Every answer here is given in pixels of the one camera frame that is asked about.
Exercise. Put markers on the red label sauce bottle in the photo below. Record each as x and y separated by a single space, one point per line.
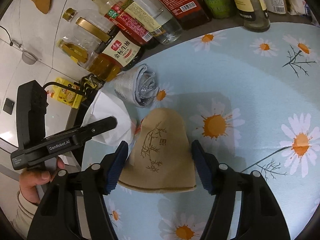
111 9

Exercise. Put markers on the black wall socket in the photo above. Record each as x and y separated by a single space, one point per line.
8 106

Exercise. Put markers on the black kitchen faucet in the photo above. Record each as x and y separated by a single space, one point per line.
79 92

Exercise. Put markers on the white blue salt bag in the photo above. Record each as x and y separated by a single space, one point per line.
301 8

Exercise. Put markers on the yellow dish soap bottle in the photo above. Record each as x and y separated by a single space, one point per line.
63 95

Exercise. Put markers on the soy sauce jug white label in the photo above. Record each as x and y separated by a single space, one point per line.
124 50

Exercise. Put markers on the dark bottle red label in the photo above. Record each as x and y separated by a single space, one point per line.
188 13

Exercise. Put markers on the sesame oil glass bottle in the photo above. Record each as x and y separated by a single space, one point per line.
254 14

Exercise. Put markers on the white paper bag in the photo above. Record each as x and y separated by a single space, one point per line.
103 106

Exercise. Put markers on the clear vinegar bottle yellow label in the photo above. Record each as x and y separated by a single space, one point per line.
155 18

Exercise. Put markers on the daisy print blue tablecloth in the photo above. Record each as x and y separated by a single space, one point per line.
252 100

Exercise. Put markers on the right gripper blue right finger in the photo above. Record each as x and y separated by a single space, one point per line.
206 166

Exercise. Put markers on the person's left hand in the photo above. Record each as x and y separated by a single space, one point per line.
29 180

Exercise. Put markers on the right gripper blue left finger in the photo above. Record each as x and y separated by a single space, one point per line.
113 166

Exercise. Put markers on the brown paper bag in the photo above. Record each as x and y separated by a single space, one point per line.
161 160

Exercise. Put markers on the large cooking oil jug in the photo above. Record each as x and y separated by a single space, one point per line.
80 46

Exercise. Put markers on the black yellow dish cloth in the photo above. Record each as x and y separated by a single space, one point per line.
91 82

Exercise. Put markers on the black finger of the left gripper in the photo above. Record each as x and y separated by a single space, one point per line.
79 135

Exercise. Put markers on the colourful snack wrapper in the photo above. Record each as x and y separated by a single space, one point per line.
138 128

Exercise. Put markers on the beige left sleeve forearm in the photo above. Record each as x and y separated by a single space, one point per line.
24 215

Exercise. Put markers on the silver foil bag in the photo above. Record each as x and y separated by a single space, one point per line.
137 86

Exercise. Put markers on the metal mesh strainer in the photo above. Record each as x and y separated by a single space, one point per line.
27 57

